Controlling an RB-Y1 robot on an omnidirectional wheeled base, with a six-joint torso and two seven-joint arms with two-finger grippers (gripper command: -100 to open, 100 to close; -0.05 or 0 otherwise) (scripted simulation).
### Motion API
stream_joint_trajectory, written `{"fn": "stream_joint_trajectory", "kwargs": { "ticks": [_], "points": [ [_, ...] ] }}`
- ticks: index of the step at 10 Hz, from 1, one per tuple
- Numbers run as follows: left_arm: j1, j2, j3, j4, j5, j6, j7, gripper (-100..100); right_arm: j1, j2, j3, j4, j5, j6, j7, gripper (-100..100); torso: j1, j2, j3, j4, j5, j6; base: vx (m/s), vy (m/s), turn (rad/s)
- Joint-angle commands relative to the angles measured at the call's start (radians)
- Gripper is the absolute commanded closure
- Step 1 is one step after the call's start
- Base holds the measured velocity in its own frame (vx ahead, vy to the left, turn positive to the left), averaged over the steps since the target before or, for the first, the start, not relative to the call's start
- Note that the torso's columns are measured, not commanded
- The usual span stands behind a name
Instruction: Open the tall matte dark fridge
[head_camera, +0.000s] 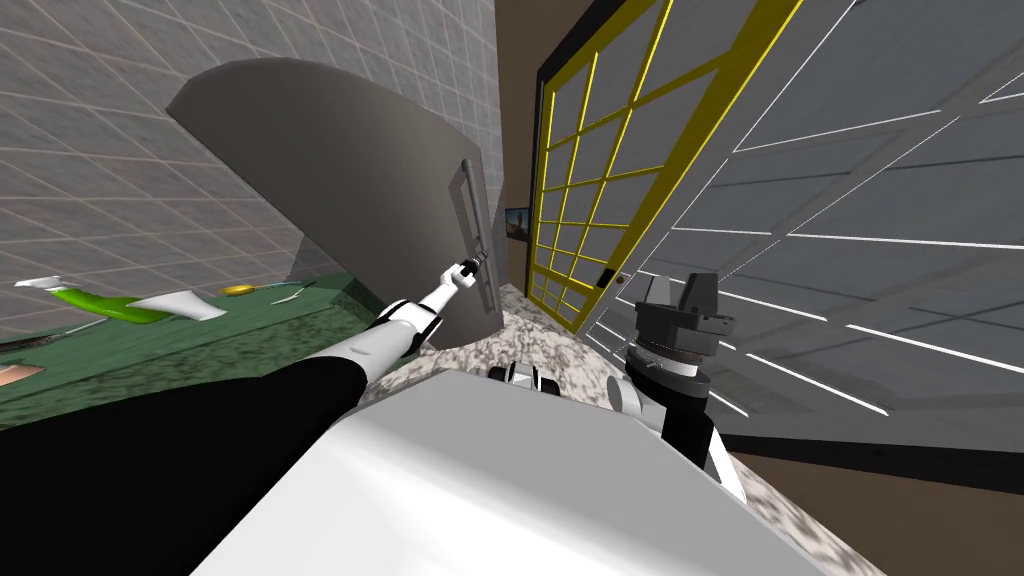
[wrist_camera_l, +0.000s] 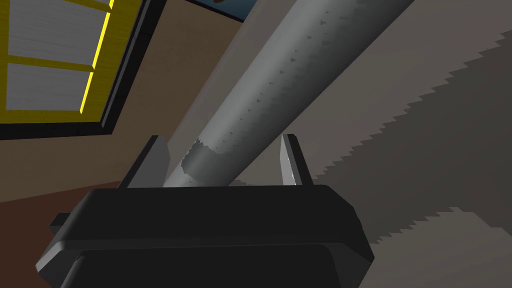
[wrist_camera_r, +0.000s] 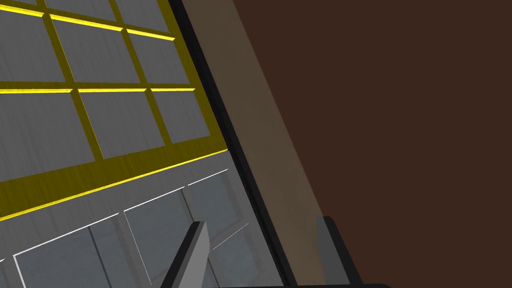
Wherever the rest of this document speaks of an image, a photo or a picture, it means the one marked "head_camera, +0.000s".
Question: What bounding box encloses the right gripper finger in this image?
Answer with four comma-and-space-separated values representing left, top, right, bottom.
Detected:
679, 271, 721, 318
643, 275, 683, 310

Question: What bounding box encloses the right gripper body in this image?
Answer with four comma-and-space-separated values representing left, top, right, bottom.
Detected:
631, 297, 738, 363

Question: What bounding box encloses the grey bar handle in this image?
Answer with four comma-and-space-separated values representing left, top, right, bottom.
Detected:
459, 158, 492, 259

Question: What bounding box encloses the grey appliance door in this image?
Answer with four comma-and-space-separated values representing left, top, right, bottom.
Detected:
165, 57, 508, 353

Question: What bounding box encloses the yellow framed glass door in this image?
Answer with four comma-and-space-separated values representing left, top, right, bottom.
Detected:
523, 0, 806, 337

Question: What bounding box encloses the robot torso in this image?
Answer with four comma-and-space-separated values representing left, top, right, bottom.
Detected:
190, 359, 829, 576

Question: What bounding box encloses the white tube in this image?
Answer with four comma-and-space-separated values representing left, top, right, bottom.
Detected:
126, 289, 230, 324

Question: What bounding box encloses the green bottle with white cap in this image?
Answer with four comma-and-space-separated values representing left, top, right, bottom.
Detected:
14, 275, 174, 326

